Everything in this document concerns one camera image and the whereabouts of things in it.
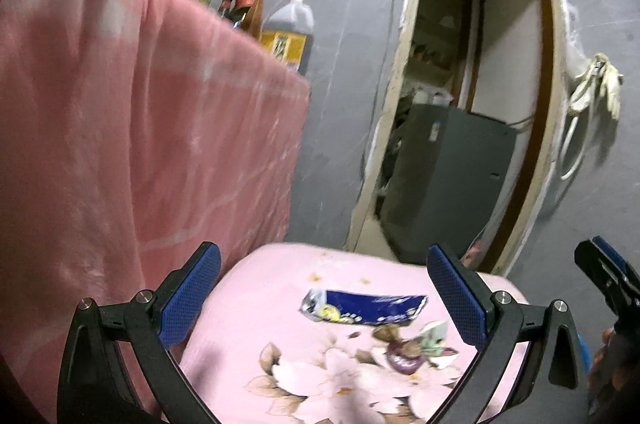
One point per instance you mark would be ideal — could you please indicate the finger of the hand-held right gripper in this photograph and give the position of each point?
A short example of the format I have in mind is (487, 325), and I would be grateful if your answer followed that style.
(612, 254)
(592, 261)

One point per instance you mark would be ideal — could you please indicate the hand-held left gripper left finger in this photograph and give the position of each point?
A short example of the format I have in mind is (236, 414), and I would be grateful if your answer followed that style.
(192, 294)

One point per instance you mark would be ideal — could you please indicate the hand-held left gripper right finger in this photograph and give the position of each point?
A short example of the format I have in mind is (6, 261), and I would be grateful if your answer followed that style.
(457, 296)

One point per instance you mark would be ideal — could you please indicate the green white packet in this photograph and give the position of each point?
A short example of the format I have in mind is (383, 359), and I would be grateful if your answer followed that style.
(435, 339)

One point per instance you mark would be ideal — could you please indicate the purple printed packet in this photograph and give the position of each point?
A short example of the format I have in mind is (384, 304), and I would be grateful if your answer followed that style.
(402, 359)

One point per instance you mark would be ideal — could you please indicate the blue snack packet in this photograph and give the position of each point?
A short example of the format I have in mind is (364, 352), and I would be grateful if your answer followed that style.
(370, 304)

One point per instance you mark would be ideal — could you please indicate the person's right hand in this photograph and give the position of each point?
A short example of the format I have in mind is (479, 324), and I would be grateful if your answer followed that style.
(607, 339)

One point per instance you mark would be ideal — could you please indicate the pink floral blanket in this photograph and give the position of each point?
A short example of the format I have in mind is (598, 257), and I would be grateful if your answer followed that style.
(280, 304)

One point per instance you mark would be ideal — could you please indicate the pair of cream rubber gloves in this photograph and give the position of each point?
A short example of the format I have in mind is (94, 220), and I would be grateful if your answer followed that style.
(611, 89)

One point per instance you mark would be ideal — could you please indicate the pink checked cloth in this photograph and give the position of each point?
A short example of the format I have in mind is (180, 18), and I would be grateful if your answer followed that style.
(125, 129)

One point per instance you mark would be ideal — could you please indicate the clear plastic bag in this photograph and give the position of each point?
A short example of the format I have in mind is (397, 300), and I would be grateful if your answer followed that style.
(577, 39)

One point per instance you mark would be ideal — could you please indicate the wooden storage shelf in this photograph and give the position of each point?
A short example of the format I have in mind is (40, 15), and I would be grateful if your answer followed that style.
(435, 54)

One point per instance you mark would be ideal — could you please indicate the large cooking oil jug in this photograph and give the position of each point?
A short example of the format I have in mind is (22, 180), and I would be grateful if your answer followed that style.
(287, 24)

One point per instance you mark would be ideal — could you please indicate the dark sauce bottle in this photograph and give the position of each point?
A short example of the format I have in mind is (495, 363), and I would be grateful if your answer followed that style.
(227, 5)

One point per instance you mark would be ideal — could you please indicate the wooden door frame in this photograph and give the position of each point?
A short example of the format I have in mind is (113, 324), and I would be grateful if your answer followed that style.
(395, 79)

